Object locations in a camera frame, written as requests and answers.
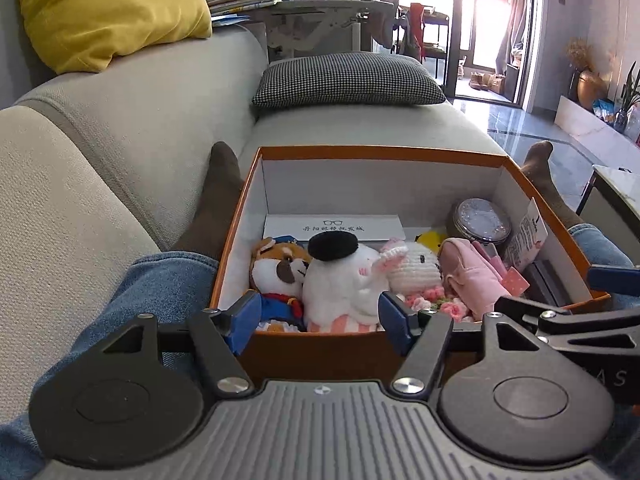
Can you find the white desk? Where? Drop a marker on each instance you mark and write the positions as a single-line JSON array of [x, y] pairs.
[[320, 15]]

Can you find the green potted plant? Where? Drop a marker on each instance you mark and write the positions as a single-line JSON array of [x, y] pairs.
[[627, 95]]

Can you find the stack of books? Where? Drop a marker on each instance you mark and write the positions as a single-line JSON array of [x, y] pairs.
[[240, 2]]

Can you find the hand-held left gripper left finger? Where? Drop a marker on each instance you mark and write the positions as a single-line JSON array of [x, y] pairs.
[[245, 320]]

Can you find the copper vase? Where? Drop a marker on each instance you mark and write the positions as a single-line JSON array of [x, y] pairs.
[[590, 90]]

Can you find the person's right foot brown sock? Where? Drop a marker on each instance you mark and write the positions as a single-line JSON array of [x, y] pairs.
[[542, 175]]

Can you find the marble top coffee table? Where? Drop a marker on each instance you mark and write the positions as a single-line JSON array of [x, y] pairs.
[[620, 200]]

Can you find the striped grey cushion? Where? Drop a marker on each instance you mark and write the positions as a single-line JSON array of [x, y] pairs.
[[350, 80]]

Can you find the fox plush in blue uniform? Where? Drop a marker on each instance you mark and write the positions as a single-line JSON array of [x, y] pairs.
[[272, 275]]

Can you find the person's left leg in jeans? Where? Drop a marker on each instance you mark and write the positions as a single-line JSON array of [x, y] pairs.
[[125, 300]]

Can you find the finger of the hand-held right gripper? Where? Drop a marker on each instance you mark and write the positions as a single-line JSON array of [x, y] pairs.
[[590, 322], [615, 280]]

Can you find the pink plush pouch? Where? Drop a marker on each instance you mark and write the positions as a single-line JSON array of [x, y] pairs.
[[470, 280]]

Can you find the white tagged packet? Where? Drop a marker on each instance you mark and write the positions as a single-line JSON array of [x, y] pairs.
[[527, 240]]

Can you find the beige curtain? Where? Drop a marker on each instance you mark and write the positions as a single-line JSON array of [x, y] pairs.
[[520, 20]]

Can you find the person's right leg in jeans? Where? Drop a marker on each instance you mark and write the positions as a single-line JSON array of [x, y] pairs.
[[595, 247]]

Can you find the white low cabinet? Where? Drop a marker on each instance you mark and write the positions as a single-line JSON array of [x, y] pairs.
[[580, 120]]

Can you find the small pink case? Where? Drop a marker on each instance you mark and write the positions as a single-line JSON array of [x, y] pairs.
[[516, 280]]

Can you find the yellow plastic toy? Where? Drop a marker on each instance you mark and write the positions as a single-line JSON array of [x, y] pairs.
[[432, 240]]

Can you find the round glitter tin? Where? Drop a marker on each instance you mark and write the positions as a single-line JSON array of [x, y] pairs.
[[480, 222]]

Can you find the person's left foot brown sock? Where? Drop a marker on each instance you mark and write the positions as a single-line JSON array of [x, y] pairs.
[[215, 200]]

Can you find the orange cardboard storage box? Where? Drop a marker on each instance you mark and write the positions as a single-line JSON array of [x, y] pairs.
[[325, 355]]

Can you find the grey office chair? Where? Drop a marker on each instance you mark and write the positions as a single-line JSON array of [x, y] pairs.
[[390, 5]]

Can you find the yellow pillow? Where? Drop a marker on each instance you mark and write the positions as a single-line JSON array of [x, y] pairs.
[[110, 10]]

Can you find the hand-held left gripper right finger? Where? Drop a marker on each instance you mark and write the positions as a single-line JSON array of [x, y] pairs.
[[395, 320]]

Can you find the person's foot brown sock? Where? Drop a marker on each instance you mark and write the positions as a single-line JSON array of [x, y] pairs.
[[542, 175], [215, 200]]

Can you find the person's leg in jeans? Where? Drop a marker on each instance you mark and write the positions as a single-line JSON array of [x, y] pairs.
[[595, 247], [125, 300]]

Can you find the white plush with black hat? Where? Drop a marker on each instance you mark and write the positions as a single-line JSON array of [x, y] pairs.
[[340, 285]]

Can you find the crochet bunny with flower bouquet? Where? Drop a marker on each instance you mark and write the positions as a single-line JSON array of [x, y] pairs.
[[415, 270]]

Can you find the beige fabric sofa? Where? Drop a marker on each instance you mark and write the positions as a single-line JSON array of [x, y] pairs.
[[75, 185]]

